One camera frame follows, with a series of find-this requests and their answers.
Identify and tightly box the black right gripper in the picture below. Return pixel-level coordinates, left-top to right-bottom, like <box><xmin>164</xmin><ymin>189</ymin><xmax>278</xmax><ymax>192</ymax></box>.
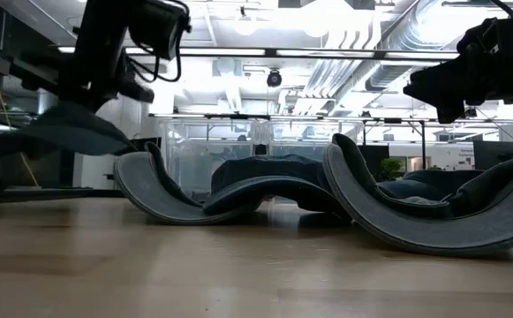
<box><xmin>404</xmin><ymin>26</ymin><xmax>513</xmax><ymax>125</ymax></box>

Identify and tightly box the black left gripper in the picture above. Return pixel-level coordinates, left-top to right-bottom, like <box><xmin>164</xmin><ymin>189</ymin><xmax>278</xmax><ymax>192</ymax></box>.
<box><xmin>59</xmin><ymin>0</ymin><xmax>155</xmax><ymax>107</ymax></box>

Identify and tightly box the black partition panel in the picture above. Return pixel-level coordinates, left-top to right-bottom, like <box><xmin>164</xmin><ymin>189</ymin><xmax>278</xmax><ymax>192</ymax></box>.
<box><xmin>358</xmin><ymin>144</ymin><xmax>390</xmax><ymax>182</ymax></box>

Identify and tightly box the clear plastic bin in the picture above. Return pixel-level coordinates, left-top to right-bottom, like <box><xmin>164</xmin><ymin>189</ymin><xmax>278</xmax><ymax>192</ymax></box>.
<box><xmin>158</xmin><ymin>117</ymin><xmax>264</xmax><ymax>198</ymax></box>
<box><xmin>262</xmin><ymin>117</ymin><xmax>367</xmax><ymax>160</ymax></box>

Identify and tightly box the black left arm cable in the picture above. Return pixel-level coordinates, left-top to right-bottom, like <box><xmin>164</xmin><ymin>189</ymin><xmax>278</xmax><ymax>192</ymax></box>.
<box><xmin>127</xmin><ymin>42</ymin><xmax>183</xmax><ymax>84</ymax></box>

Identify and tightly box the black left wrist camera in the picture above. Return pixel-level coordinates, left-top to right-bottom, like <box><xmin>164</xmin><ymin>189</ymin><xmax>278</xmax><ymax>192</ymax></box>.
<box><xmin>125</xmin><ymin>0</ymin><xmax>192</xmax><ymax>62</ymax></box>

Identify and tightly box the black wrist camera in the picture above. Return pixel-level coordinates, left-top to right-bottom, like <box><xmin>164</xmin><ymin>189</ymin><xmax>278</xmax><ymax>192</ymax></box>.
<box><xmin>125</xmin><ymin>0</ymin><xmax>192</xmax><ymax>62</ymax></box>
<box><xmin>456</xmin><ymin>17</ymin><xmax>513</xmax><ymax>57</ymax></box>

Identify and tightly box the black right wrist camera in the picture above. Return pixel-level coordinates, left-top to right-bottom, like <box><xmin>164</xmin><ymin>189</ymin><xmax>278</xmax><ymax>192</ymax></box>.
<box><xmin>456</xmin><ymin>17</ymin><xmax>513</xmax><ymax>57</ymax></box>

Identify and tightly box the overhead frame light bar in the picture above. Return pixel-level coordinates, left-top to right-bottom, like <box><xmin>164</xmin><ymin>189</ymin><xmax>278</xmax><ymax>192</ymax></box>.
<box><xmin>57</xmin><ymin>45</ymin><xmax>460</xmax><ymax>61</ymax></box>

